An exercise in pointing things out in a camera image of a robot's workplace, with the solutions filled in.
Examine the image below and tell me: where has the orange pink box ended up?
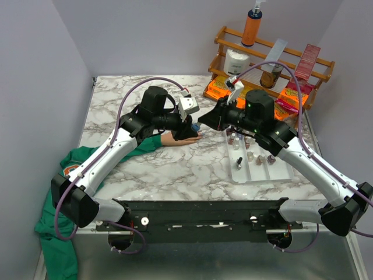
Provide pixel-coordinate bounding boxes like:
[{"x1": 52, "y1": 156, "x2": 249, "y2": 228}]
[
  {"x1": 277, "y1": 82, "x2": 314, "y2": 113},
  {"x1": 274, "y1": 101, "x2": 298, "y2": 121}
]

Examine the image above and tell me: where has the pink glitter polish bottle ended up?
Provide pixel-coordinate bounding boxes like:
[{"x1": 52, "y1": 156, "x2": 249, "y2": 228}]
[{"x1": 244, "y1": 137, "x2": 252, "y2": 149}]

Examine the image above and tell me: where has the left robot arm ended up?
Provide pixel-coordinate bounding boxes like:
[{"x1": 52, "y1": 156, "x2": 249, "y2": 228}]
[{"x1": 51, "y1": 86, "x2": 199, "y2": 230}]

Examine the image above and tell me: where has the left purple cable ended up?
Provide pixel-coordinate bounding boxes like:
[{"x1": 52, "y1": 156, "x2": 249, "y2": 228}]
[{"x1": 54, "y1": 77, "x2": 190, "y2": 255}]

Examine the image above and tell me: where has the orange pink box lower right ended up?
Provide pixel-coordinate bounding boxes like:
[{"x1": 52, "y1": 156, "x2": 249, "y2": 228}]
[{"x1": 274, "y1": 101, "x2": 298, "y2": 121}]

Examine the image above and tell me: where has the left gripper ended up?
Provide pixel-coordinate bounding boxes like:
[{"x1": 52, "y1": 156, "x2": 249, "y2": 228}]
[{"x1": 153, "y1": 108, "x2": 199, "y2": 142}]

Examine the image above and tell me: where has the white jar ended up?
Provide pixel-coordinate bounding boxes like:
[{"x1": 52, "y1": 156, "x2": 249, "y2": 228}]
[{"x1": 223, "y1": 48, "x2": 251, "y2": 76}]

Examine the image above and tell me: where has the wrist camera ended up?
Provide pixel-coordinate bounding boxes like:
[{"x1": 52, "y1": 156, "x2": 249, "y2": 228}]
[
  {"x1": 178, "y1": 88, "x2": 200, "y2": 121},
  {"x1": 225, "y1": 76, "x2": 244, "y2": 105}
]

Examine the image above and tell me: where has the green jacket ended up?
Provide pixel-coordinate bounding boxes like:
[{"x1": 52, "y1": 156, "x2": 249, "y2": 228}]
[{"x1": 34, "y1": 134, "x2": 167, "y2": 279}]

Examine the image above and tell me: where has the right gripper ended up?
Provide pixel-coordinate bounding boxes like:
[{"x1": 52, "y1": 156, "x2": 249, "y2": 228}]
[{"x1": 198, "y1": 95, "x2": 259, "y2": 134}]

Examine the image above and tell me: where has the gold glitter polish bottle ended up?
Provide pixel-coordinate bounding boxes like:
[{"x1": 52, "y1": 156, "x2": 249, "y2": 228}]
[{"x1": 255, "y1": 154, "x2": 265, "y2": 166}]

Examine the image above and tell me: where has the mannequin hand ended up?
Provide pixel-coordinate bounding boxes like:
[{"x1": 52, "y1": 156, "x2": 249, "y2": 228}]
[{"x1": 160, "y1": 132, "x2": 203, "y2": 146}]

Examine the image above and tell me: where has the white organizer tray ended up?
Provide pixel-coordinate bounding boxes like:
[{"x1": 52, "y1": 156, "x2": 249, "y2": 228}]
[{"x1": 224, "y1": 128, "x2": 294, "y2": 184}]

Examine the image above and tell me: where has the clear polish bottle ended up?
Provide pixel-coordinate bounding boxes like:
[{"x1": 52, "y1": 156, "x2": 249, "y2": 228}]
[{"x1": 247, "y1": 151, "x2": 254, "y2": 162}]

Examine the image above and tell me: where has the black cap glitter polish bottle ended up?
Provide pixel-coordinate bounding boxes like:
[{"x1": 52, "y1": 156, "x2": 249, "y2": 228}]
[{"x1": 235, "y1": 157, "x2": 243, "y2": 170}]

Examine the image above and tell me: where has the rose polish bottle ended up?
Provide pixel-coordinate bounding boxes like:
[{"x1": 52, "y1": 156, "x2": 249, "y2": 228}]
[{"x1": 267, "y1": 155, "x2": 276, "y2": 165}]

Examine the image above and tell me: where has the red tall box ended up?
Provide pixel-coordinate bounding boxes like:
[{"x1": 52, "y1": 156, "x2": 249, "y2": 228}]
[{"x1": 294, "y1": 44, "x2": 321, "y2": 81}]

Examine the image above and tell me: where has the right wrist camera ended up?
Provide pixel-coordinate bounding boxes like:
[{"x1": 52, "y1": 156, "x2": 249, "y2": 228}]
[{"x1": 225, "y1": 76, "x2": 244, "y2": 105}]

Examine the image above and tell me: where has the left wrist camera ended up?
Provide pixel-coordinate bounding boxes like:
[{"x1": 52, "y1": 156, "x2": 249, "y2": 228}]
[{"x1": 178, "y1": 88, "x2": 200, "y2": 121}]

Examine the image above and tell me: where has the dark glass jar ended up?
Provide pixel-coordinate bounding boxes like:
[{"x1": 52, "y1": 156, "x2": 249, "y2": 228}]
[{"x1": 259, "y1": 64, "x2": 283, "y2": 89}]

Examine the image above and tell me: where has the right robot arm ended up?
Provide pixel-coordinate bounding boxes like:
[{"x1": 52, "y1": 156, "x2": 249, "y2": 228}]
[{"x1": 198, "y1": 90, "x2": 372, "y2": 236}]

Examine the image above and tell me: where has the orange box far left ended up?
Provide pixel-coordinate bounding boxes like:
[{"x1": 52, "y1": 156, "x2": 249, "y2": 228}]
[{"x1": 205, "y1": 75, "x2": 230, "y2": 101}]

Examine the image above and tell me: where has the white polish bottle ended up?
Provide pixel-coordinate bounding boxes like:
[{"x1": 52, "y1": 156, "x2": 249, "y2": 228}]
[{"x1": 232, "y1": 137, "x2": 240, "y2": 151}]

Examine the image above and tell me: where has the blue nail polish bottle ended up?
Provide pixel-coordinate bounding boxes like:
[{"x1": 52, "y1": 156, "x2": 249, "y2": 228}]
[{"x1": 192, "y1": 123, "x2": 200, "y2": 132}]

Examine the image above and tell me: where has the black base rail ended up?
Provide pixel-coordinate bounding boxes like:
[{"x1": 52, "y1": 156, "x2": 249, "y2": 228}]
[{"x1": 96, "y1": 198, "x2": 302, "y2": 244}]

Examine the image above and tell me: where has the orange pink box upper right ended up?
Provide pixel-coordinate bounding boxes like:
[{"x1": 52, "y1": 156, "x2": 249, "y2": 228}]
[{"x1": 277, "y1": 82, "x2": 314, "y2": 113}]

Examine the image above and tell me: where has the orange spray bottle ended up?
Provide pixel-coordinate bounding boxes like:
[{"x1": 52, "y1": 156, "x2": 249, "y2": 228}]
[{"x1": 241, "y1": 0, "x2": 266, "y2": 47}]

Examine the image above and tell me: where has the red polish bottle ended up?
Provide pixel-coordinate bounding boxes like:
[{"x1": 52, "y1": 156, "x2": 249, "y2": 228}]
[{"x1": 227, "y1": 132, "x2": 236, "y2": 145}]

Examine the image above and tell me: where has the wooden shelf rack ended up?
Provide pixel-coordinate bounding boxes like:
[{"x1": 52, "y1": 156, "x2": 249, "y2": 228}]
[{"x1": 203, "y1": 26, "x2": 335, "y2": 120}]

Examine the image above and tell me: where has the grey blue tall box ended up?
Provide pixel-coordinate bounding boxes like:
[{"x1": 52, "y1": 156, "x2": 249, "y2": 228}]
[{"x1": 261, "y1": 38, "x2": 288, "y2": 72}]

